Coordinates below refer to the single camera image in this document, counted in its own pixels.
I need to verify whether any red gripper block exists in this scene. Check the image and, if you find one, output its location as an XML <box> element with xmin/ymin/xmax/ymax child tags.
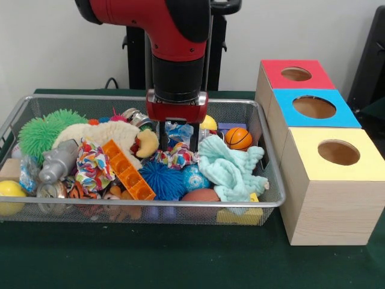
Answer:
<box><xmin>146</xmin><ymin>95</ymin><xmax>209</xmax><ymax>153</ymax></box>

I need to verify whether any small colourful knotted cloth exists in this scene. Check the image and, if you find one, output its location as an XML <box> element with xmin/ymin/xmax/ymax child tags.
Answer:
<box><xmin>153</xmin><ymin>141</ymin><xmax>199</xmax><ymax>169</ymax></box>

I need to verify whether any wooden box with three holes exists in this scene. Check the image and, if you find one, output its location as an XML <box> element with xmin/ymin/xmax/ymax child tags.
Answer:
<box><xmin>254</xmin><ymin>59</ymin><xmax>385</xmax><ymax>246</ymax></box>

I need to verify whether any yellow ball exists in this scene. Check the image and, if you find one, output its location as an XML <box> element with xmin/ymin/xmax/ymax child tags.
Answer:
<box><xmin>200</xmin><ymin>114</ymin><xmax>218</xmax><ymax>131</ymax></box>
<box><xmin>0</xmin><ymin>179</ymin><xmax>28</xmax><ymax>216</ymax></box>

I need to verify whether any blue spiky rubber ball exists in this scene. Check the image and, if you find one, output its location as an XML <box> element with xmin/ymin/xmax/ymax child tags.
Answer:
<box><xmin>138</xmin><ymin>161</ymin><xmax>187</xmax><ymax>201</ymax></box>

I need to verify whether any mint green cloth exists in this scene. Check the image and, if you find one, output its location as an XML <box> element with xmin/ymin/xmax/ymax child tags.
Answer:
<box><xmin>197</xmin><ymin>134</ymin><xmax>270</xmax><ymax>202</ymax></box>

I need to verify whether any orange mini basketball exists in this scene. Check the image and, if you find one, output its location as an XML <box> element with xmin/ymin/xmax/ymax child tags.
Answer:
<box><xmin>224</xmin><ymin>127</ymin><xmax>253</xmax><ymax>151</ymax></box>

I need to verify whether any orange plastic compartment tray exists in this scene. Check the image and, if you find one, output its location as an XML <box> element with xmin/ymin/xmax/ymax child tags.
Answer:
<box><xmin>101</xmin><ymin>138</ymin><xmax>156</xmax><ymax>201</ymax></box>

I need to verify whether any cream fluffy cloth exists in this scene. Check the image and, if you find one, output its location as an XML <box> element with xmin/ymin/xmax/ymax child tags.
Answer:
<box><xmin>52</xmin><ymin>120</ymin><xmax>144</xmax><ymax>169</ymax></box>

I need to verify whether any large colourful patterned cloth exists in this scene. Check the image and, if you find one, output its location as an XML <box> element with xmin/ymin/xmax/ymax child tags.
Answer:
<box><xmin>75</xmin><ymin>137</ymin><xmax>116</xmax><ymax>193</ymax></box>

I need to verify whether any dark green tablecloth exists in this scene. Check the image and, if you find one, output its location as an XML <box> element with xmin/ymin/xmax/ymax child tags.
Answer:
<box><xmin>0</xmin><ymin>87</ymin><xmax>385</xmax><ymax>289</ymax></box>

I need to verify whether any silver toy robot figure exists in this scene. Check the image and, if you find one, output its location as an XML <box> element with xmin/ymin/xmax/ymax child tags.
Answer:
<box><xmin>38</xmin><ymin>138</ymin><xmax>79</xmax><ymax>184</ymax></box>

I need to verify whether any green spiky rubber ball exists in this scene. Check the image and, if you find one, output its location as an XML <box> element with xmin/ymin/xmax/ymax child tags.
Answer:
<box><xmin>17</xmin><ymin>116</ymin><xmax>66</xmax><ymax>165</ymax></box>

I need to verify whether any black chair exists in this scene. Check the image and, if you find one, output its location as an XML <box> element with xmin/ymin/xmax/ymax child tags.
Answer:
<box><xmin>347</xmin><ymin>5</ymin><xmax>385</xmax><ymax>121</ymax></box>

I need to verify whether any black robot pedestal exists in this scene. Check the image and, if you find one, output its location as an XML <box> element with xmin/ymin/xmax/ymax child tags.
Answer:
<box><xmin>123</xmin><ymin>0</ymin><xmax>243</xmax><ymax>91</ymax></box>

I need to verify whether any wire mesh bin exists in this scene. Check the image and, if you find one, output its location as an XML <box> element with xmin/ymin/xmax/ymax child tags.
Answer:
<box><xmin>0</xmin><ymin>93</ymin><xmax>286</xmax><ymax>225</ymax></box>

